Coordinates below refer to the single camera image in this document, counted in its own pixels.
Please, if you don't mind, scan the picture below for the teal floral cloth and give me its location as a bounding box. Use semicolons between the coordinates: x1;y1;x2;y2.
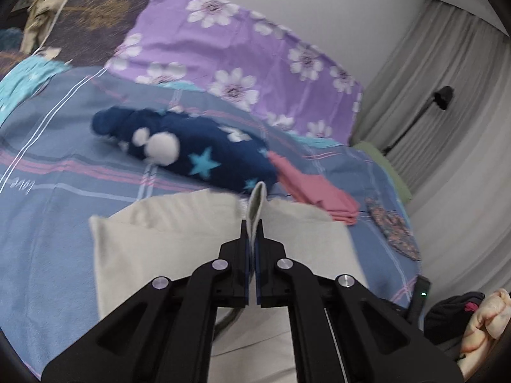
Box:
0;56;72;126

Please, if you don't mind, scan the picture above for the beige garment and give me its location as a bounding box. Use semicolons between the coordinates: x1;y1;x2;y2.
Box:
88;181;370;383

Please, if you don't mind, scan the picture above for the navy star print garment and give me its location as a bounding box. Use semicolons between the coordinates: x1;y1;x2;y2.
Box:
91;106;280;194

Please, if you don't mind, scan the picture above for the dark cloth with pink mark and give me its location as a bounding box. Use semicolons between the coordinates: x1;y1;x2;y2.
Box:
423;291;485;357

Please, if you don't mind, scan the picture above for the small floral patterned cloth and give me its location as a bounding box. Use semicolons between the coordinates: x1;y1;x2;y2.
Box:
365;196;422;262

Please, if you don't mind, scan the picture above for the purple floral pillow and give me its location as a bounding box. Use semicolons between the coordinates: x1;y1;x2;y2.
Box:
106;0;364;144

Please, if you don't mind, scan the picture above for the folded pink garment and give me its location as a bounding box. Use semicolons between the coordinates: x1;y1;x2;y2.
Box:
267;151;361;226

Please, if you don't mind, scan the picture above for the green mattress edge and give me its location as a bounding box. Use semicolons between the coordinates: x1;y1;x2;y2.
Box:
351;140;413;204

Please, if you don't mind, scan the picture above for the black stand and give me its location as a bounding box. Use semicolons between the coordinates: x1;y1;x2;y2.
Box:
381;86;455;155

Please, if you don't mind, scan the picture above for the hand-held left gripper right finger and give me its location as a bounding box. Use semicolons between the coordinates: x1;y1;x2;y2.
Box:
255;220;464;383

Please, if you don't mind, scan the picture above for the blue plaid bedsheet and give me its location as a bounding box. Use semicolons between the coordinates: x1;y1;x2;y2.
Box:
0;66;424;372

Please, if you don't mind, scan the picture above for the brown patterned pillow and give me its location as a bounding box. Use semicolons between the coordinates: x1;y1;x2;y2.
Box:
24;0;160;68

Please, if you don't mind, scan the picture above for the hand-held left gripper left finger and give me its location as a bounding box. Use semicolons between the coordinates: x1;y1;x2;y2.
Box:
41;220;251;383

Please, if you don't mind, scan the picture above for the grey curtain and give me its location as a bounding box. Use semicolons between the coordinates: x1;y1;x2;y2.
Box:
351;0;511;328

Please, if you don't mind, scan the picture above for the peach fuzzy clothing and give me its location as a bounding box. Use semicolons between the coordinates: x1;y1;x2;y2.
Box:
459;287;511;368

